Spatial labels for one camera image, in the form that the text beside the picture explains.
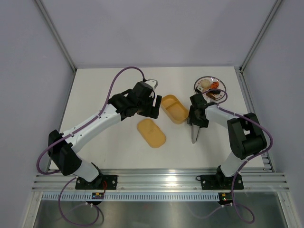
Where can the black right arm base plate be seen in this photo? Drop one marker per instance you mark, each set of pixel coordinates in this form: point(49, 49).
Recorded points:
point(212, 182)

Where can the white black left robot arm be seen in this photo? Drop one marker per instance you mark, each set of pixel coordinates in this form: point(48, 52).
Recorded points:
point(64, 147)

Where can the yellow lunch box lid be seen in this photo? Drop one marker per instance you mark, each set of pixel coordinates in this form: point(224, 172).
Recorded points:
point(151, 133)

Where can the round beige bun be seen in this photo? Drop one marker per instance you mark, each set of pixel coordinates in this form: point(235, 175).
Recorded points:
point(205, 83)

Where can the stainless steel food tongs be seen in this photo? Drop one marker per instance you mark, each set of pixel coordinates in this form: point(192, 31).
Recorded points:
point(194, 133)

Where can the white patterned round plate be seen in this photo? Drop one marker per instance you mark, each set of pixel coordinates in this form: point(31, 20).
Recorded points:
point(212, 79)

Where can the left aluminium corner post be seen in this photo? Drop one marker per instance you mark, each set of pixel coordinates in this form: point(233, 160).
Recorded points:
point(55, 34)

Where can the right aluminium corner post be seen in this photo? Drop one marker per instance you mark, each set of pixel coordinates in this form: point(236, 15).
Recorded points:
point(264, 28)

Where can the brown roasted shrimp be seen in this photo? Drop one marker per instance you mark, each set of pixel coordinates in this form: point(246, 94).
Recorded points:
point(213, 95)

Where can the orange spotted food piece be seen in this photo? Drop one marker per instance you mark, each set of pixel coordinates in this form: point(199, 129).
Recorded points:
point(214, 85)

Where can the aluminium corner post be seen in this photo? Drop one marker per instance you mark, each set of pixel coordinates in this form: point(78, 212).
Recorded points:
point(55, 34)
point(264, 28)

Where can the reflective metal front panel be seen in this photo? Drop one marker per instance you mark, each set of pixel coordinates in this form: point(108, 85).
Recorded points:
point(262, 210)

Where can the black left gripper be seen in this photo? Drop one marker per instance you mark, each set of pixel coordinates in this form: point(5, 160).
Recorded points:
point(152, 112)

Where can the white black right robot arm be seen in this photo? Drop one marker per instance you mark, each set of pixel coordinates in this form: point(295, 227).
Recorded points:
point(246, 138)

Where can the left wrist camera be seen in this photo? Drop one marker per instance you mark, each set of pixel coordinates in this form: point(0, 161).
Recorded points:
point(153, 83)

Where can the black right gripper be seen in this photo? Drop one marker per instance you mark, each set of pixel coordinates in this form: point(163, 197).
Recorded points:
point(191, 118)

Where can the slotted white cable duct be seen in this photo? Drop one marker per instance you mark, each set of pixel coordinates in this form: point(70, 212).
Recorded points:
point(132, 196)

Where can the aluminium rail frame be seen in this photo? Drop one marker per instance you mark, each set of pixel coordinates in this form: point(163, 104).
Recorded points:
point(170, 180)

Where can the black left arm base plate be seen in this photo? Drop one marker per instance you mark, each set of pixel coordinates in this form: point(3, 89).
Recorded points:
point(109, 182)

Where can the yellow lunch box base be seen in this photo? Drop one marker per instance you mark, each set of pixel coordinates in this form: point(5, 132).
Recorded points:
point(174, 109)

